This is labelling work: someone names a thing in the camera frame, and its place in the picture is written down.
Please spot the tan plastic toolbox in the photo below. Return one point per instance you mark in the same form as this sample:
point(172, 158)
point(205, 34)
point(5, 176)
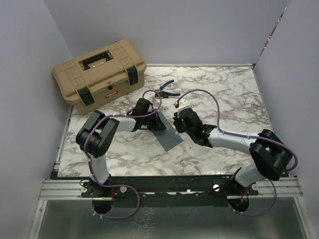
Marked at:
point(101, 76)

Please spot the aluminium frame rail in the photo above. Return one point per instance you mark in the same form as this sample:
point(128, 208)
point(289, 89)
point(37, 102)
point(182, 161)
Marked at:
point(288, 187)

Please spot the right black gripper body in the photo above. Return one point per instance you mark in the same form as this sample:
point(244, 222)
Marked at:
point(180, 127)

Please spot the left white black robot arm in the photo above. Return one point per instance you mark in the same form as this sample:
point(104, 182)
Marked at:
point(97, 133)

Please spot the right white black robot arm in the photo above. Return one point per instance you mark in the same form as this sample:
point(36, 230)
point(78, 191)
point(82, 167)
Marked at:
point(270, 158)

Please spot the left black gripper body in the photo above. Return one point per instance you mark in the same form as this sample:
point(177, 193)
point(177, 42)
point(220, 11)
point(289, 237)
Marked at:
point(151, 121)

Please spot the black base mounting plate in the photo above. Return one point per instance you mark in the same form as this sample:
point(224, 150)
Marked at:
point(165, 191)

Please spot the grey paper envelope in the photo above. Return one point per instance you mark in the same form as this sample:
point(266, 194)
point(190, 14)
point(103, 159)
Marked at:
point(166, 137)

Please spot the blue handled pliers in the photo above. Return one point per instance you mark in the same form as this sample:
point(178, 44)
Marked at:
point(165, 84)

